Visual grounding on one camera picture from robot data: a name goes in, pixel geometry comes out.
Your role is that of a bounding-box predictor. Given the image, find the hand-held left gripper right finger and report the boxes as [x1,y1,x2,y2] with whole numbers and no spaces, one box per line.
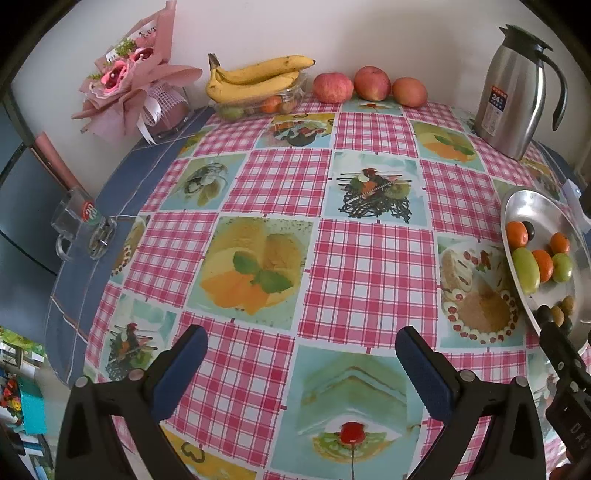
[396,325,548,480]

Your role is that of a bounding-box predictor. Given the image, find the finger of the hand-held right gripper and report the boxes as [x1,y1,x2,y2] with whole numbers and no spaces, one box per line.
[539,320,591,383]

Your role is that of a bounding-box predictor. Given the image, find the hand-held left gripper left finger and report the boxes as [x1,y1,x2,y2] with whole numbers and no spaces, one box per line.
[54,324,208,480]

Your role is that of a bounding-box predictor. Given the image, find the small green mango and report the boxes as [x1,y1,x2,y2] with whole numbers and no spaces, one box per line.
[551,253,573,283]

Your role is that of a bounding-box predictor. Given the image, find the large green mango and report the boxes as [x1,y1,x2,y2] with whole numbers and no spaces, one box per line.
[512,248,541,295]

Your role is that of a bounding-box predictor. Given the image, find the round stainless steel plate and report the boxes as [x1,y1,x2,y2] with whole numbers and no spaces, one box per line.
[500,186,591,358]

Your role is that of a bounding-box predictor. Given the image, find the colourful printed boxes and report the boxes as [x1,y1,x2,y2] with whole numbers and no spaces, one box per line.
[0,325,49,480]

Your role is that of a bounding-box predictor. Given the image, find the clear glass mug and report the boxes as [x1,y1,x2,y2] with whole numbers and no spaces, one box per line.
[51,189,118,261]

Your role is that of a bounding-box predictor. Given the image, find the pink checked printed tablecloth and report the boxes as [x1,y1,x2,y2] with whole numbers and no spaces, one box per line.
[85,99,591,480]

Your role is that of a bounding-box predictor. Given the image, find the grey cabinet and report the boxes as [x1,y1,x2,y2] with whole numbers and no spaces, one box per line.
[0,90,63,278]

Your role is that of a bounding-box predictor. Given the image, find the pink paper roll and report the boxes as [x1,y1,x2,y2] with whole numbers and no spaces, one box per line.
[34,132,90,197]

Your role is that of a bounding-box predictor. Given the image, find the stainless steel thermos jug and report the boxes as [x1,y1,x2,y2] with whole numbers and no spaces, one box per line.
[473,24,568,160]

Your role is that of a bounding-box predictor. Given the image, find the red apple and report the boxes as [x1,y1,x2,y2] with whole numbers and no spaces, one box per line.
[392,77,428,108]
[313,72,354,104]
[353,66,393,102]

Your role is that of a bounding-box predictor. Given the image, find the clear plastic fruit container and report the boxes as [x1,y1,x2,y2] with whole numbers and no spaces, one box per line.
[215,76,308,121]

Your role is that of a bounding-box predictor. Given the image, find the pink flower bouquet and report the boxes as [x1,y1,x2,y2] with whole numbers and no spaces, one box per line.
[71,0,204,144]

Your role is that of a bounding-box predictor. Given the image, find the yellow banana bunch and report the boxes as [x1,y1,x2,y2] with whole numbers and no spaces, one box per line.
[205,53,317,106]

